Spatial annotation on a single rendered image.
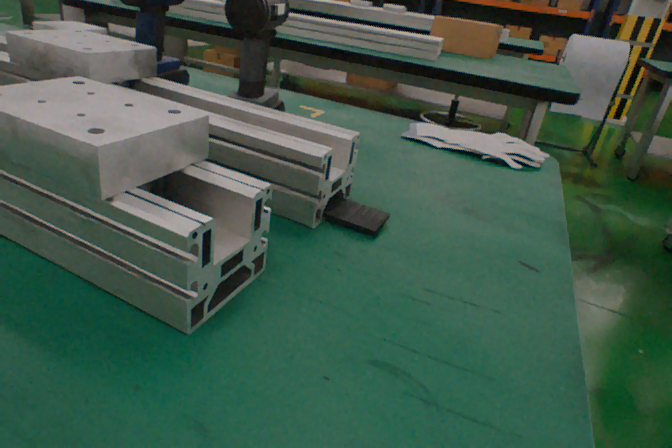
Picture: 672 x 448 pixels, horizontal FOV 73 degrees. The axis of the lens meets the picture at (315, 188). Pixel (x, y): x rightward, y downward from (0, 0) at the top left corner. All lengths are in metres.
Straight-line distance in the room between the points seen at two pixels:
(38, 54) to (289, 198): 0.39
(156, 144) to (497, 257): 0.35
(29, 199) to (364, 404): 0.29
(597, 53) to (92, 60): 3.60
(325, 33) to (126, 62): 1.49
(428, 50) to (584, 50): 2.09
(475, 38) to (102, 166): 2.15
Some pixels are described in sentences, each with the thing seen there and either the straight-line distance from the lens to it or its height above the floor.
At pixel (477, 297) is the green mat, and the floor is 0.78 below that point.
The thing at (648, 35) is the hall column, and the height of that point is 0.93.
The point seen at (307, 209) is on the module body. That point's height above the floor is 0.80.
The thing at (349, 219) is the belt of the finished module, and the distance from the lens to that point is 0.49.
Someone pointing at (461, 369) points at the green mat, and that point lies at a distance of 0.36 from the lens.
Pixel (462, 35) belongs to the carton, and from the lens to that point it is 2.38.
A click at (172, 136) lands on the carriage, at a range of 0.36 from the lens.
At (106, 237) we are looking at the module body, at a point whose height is 0.83.
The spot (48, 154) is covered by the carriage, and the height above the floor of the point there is 0.88.
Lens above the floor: 1.02
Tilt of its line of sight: 25 degrees down
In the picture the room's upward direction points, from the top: 8 degrees clockwise
